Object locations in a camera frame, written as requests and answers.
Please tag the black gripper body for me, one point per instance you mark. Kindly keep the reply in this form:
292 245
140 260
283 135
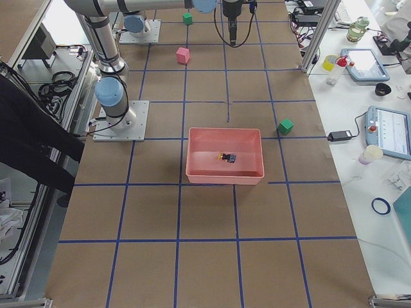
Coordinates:
230 9

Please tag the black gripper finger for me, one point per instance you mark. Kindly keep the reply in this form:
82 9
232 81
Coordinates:
230 25
234 30

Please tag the yellow push button switch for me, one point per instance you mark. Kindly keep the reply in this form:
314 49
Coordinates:
229 158

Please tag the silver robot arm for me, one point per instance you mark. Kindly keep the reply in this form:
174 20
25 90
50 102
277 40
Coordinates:
136 23
94 18

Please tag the green foam cube far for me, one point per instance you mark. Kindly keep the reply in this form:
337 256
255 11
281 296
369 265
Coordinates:
187 18

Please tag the pink foam cube centre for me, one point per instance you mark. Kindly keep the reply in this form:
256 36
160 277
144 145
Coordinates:
182 55

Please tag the yellow tape roll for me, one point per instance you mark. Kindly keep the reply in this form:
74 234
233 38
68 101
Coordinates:
329 62

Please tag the red cap squeeze bottle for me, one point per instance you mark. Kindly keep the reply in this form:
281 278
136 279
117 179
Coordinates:
337 70

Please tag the green foam cube near bin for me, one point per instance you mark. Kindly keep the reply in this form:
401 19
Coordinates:
285 126

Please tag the green glass bottle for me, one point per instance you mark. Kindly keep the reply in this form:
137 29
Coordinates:
357 29

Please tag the teach pendant far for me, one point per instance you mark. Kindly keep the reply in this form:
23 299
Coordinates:
366 68

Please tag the teach pendant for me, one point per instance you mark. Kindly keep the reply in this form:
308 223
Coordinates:
389 130
366 68

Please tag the pink plastic bin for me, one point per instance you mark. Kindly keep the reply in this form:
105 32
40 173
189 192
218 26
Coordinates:
204 146

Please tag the black power adapter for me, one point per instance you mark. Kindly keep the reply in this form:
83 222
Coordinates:
336 136

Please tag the black small bowl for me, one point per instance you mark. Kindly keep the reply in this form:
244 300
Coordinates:
382 89

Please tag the paper cup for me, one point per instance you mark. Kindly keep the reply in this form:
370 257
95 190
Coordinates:
370 154

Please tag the teach pendant near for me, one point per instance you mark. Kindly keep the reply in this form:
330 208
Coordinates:
389 130

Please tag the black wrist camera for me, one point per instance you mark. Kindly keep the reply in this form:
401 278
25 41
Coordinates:
253 4

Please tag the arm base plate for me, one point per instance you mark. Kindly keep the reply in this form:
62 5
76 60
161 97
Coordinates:
151 38
130 128

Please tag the aluminium frame post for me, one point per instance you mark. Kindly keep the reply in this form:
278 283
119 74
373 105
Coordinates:
326 18

